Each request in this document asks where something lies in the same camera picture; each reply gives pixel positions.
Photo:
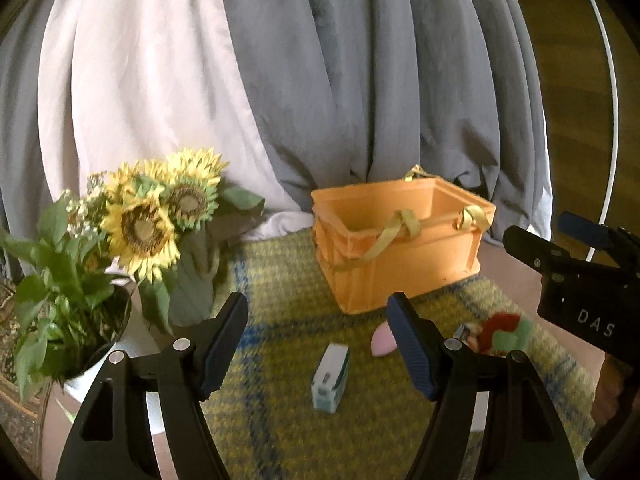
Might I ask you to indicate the white curtain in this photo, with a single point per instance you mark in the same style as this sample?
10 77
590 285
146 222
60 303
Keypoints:
145 90

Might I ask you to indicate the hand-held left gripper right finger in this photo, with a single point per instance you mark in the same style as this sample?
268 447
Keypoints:
411 350

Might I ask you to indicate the small white packet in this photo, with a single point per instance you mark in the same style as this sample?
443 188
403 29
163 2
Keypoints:
465 335

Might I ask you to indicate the red green fluffy toy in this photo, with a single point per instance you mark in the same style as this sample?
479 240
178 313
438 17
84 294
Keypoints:
502 335

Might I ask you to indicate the brown patterned rug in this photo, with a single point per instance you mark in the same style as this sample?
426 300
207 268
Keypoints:
20 410

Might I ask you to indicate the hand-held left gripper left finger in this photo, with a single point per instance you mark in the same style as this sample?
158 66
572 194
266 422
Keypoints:
216 360

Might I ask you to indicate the white green tissue pack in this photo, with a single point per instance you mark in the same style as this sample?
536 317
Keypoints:
331 377

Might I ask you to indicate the white hoop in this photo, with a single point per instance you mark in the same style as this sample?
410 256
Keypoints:
613 110

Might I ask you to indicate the white plant pot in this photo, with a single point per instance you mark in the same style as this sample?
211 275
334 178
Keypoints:
136 341

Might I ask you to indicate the pink egg-shaped sponge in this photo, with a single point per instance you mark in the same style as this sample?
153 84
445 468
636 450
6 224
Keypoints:
384 342

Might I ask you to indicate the grey curtain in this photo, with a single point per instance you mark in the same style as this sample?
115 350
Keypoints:
380 75

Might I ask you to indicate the orange plastic crate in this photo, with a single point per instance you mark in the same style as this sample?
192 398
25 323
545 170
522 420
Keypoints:
400 270

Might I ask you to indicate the green leafy potted plant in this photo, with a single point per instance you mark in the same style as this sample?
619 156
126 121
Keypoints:
45 300

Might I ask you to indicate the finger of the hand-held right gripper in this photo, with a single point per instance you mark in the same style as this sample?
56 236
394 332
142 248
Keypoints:
530 250
580 230

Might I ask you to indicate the yellow green plaid mat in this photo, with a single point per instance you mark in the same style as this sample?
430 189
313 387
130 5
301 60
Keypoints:
285 360

